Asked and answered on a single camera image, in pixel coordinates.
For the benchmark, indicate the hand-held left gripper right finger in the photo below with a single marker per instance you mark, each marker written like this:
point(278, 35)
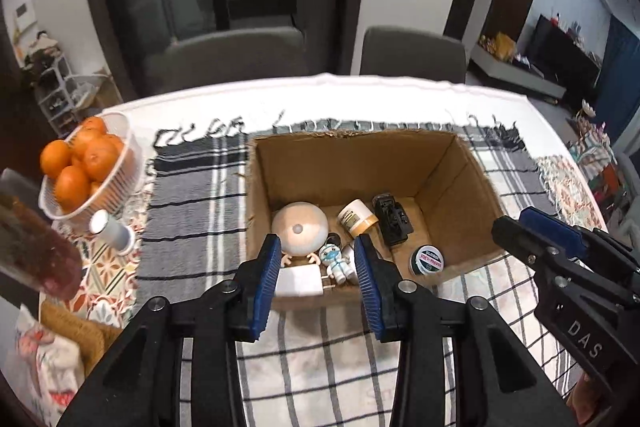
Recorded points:
point(367, 292)

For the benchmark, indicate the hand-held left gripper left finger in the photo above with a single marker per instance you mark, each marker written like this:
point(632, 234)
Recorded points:
point(265, 287)

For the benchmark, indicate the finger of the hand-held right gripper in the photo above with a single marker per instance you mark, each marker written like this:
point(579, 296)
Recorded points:
point(520, 239)
point(550, 229)

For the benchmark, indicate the white charger plug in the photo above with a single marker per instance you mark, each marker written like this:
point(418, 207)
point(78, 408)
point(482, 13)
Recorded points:
point(300, 282)

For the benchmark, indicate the masked white figurine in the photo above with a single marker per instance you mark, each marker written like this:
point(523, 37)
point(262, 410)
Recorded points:
point(332, 257)

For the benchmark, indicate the round black tin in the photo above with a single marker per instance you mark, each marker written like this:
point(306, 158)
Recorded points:
point(426, 261)

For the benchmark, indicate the small cream jar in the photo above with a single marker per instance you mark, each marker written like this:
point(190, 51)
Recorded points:
point(355, 217)

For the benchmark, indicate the black stapler-like device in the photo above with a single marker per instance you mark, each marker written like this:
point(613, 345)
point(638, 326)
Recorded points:
point(392, 219)

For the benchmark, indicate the brown cardboard box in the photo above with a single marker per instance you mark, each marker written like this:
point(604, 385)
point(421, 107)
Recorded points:
point(310, 167)

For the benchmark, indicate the person's right hand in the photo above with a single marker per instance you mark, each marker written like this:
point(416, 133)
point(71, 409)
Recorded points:
point(585, 399)

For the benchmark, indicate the grey plaid tablecloth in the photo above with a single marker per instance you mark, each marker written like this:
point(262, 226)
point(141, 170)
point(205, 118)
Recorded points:
point(200, 227)

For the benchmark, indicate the white television cabinet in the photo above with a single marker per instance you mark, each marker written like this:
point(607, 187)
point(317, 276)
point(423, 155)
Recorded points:
point(515, 74)

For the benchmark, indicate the white cylinder speaker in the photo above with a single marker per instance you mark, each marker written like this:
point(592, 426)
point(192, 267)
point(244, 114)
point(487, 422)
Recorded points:
point(115, 234)

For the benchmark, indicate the blue curtain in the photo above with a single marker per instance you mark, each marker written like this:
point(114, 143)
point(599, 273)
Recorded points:
point(622, 72)

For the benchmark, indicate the white plastic fruit basket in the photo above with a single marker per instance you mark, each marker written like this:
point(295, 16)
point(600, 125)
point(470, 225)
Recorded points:
point(120, 172)

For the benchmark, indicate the yellow paper bag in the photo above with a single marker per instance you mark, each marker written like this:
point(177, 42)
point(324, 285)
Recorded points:
point(504, 46)

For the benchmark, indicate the woven tissue box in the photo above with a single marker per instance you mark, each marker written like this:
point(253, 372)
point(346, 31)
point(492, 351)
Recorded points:
point(80, 332)

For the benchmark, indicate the grey dining chair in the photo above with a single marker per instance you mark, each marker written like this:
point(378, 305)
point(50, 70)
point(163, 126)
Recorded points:
point(412, 54)
point(235, 57)

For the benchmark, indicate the pile of oranges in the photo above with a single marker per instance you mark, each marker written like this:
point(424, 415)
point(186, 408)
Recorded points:
point(75, 177)

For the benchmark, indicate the glass vase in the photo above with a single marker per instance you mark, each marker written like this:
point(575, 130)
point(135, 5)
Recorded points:
point(40, 242)

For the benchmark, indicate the white storage box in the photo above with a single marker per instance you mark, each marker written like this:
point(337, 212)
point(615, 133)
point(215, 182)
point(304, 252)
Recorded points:
point(95, 87)

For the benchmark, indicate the white shoe shelf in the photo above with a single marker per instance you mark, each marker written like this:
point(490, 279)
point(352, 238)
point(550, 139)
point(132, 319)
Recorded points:
point(55, 94)

